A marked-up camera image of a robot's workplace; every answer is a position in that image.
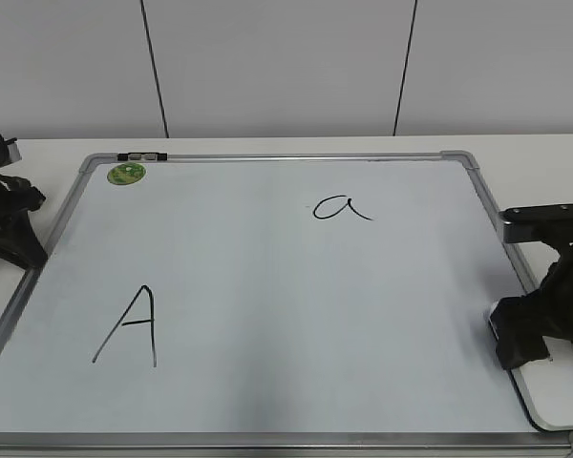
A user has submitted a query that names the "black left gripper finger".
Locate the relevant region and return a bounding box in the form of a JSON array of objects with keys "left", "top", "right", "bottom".
[{"left": 0, "top": 212, "right": 48, "bottom": 270}]

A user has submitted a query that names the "white rectangular board eraser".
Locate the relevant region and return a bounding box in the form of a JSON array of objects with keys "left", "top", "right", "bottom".
[{"left": 486, "top": 304, "right": 573, "bottom": 420}]

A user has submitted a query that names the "black silver board clip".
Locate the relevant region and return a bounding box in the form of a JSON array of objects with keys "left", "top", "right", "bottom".
[{"left": 117, "top": 152, "right": 168, "bottom": 162}]

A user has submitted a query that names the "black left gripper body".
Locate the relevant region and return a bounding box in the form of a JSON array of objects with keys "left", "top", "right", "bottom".
[{"left": 0, "top": 174, "right": 46, "bottom": 220}]

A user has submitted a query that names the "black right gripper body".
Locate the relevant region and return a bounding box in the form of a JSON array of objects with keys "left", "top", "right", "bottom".
[{"left": 540, "top": 231, "right": 573, "bottom": 305}]

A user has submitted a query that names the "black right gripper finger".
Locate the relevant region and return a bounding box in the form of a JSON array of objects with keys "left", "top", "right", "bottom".
[{"left": 494, "top": 290, "right": 573, "bottom": 370}]

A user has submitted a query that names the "round green magnet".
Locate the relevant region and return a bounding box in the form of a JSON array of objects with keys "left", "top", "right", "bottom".
[{"left": 107, "top": 162, "right": 146, "bottom": 186}]

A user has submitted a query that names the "black grey right wrist camera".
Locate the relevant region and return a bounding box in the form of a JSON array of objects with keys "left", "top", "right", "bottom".
[{"left": 498, "top": 203, "right": 573, "bottom": 246}]

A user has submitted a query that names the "white magnetic whiteboard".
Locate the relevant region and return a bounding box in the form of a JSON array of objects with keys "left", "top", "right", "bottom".
[{"left": 0, "top": 152, "right": 571, "bottom": 457}]

